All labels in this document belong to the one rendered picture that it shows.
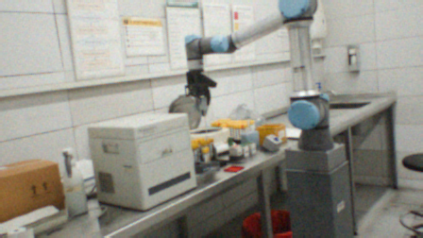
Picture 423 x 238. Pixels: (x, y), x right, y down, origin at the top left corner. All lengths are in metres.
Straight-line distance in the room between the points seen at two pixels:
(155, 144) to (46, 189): 0.43
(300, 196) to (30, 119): 1.20
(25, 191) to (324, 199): 1.13
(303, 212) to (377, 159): 2.53
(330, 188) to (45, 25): 1.40
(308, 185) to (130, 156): 0.75
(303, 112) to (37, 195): 1.01
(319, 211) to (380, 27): 2.61
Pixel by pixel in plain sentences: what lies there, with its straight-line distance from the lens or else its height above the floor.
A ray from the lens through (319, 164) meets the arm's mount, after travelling 1.68.
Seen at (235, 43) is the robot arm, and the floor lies 1.43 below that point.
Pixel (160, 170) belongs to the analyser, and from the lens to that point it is 1.44.
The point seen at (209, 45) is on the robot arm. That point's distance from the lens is 1.71.
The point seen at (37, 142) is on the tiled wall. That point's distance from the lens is 1.89.
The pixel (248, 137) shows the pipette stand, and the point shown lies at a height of 0.95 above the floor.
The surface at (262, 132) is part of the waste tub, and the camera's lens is 2.20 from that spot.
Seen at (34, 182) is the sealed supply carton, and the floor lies 1.01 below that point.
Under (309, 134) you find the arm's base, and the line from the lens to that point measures 1.69.
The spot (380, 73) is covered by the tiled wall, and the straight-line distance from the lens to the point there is 4.07.
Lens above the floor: 1.34
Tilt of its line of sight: 7 degrees down
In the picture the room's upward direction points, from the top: 6 degrees counter-clockwise
